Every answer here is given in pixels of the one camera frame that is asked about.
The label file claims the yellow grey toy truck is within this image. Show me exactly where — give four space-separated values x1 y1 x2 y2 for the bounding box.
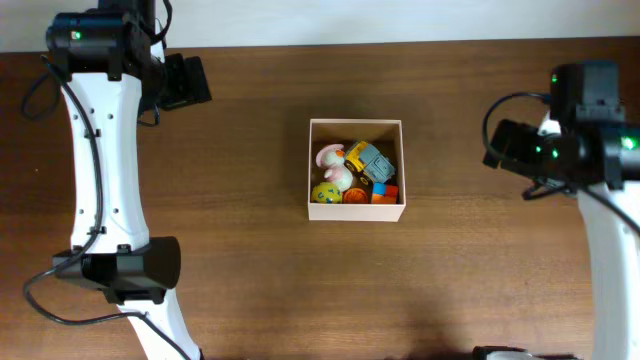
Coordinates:
345 141 396 186

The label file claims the pink white toy duck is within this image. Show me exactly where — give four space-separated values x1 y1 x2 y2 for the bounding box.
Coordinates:
316 144 354 192

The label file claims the white open cardboard box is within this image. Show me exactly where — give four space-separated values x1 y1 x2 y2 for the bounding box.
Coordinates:
307 119 406 222

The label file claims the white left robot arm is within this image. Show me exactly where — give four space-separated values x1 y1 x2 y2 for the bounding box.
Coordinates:
46 1 210 359

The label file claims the yellow ball with blue letters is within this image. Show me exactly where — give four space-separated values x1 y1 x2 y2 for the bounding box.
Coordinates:
311 182 343 204

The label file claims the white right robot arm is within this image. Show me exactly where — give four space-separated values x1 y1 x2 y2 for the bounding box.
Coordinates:
482 61 639 359

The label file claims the orange round lattice toy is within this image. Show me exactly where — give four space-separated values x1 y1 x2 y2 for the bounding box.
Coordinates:
343 188 369 204

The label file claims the colourful two-by-two puzzle cube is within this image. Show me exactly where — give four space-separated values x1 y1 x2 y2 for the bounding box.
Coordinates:
371 183 399 204

